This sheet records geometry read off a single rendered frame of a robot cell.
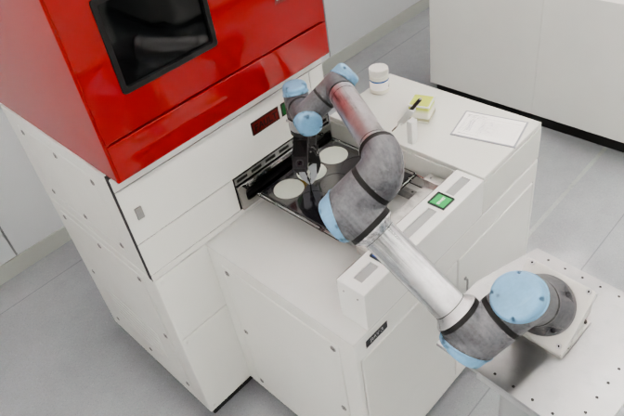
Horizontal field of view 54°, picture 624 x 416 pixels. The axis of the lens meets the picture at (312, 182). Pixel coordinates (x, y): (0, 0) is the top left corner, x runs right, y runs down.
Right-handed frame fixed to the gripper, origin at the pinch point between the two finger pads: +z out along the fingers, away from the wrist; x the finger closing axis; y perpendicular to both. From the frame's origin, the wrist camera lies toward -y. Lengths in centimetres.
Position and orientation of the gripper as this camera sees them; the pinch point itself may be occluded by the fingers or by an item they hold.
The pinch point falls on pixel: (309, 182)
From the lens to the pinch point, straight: 197.1
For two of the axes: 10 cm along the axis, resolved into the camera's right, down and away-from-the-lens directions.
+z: 1.3, 7.7, 6.2
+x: -9.9, 0.7, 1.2
